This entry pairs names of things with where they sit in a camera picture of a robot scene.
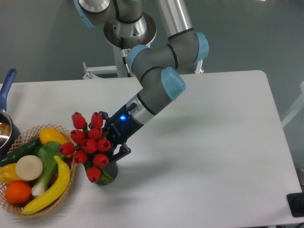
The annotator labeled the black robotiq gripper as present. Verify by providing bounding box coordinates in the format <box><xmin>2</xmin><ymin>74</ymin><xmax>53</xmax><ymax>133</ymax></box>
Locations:
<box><xmin>89</xmin><ymin>103</ymin><xmax>143</xmax><ymax>162</ymax></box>

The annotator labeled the red tulip bouquet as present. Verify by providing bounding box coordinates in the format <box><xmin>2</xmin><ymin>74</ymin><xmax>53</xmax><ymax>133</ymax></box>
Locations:
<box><xmin>59</xmin><ymin>112</ymin><xmax>114</xmax><ymax>185</ymax></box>

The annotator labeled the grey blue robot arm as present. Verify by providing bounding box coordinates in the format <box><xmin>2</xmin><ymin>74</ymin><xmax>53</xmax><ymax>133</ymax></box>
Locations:
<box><xmin>74</xmin><ymin>0</ymin><xmax>209</xmax><ymax>162</ymax></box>

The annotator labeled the dark grey ribbed vase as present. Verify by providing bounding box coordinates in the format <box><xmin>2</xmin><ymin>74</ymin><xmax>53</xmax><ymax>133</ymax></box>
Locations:
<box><xmin>96</xmin><ymin>161</ymin><xmax>118</xmax><ymax>185</ymax></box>

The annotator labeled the yellow banana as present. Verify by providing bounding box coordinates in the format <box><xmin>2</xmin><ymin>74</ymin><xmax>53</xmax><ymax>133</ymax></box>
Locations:
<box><xmin>21</xmin><ymin>155</ymin><xmax>71</xmax><ymax>215</ymax></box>

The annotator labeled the yellow lemon squash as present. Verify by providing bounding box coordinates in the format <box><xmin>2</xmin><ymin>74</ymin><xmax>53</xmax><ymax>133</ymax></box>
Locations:
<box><xmin>39</xmin><ymin>128</ymin><xmax>68</xmax><ymax>145</ymax></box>

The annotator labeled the green bok choy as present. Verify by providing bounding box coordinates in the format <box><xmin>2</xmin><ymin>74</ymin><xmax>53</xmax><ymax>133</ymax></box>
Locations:
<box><xmin>32</xmin><ymin>141</ymin><xmax>65</xmax><ymax>198</ymax></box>

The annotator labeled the woven wicker basket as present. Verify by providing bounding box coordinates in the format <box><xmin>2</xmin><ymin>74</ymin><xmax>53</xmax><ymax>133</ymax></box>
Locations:
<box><xmin>0</xmin><ymin>124</ymin><xmax>76</xmax><ymax>218</ymax></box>

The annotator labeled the green cucumber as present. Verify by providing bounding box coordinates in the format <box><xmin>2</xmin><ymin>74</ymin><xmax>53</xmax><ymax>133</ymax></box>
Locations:
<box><xmin>0</xmin><ymin>137</ymin><xmax>42</xmax><ymax>167</ymax></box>

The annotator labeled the orange fruit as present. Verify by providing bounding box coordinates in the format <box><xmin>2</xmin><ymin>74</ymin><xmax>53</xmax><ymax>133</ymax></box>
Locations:
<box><xmin>5</xmin><ymin>181</ymin><xmax>31</xmax><ymax>204</ymax></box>

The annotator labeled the yellow bell pepper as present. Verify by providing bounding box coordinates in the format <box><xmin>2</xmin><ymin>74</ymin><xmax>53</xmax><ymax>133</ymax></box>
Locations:
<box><xmin>0</xmin><ymin>163</ymin><xmax>22</xmax><ymax>184</ymax></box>

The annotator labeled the black device at edge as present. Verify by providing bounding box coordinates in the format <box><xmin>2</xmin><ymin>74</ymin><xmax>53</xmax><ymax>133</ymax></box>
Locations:
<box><xmin>286</xmin><ymin>192</ymin><xmax>304</xmax><ymax>218</ymax></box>

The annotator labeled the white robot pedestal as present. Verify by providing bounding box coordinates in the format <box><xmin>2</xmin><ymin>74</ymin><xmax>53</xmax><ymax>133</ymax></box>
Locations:
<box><xmin>82</xmin><ymin>45</ymin><xmax>135</xmax><ymax>79</ymax></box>

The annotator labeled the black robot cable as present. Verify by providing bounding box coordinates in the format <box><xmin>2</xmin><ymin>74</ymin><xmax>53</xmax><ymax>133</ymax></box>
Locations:
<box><xmin>120</xmin><ymin>37</ymin><xmax>132</xmax><ymax>78</ymax></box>

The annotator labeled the blue handled saucepan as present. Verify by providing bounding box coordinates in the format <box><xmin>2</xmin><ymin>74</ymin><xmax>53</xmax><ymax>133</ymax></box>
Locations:
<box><xmin>0</xmin><ymin>68</ymin><xmax>20</xmax><ymax>160</ymax></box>

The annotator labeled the white table clamp bracket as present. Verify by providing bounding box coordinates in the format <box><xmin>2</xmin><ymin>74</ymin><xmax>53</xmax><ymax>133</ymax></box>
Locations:
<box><xmin>194</xmin><ymin>59</ymin><xmax>204</xmax><ymax>74</ymax></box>

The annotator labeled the white frame at right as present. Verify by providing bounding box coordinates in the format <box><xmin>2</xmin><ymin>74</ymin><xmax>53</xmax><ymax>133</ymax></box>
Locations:
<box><xmin>281</xmin><ymin>81</ymin><xmax>304</xmax><ymax>128</ymax></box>

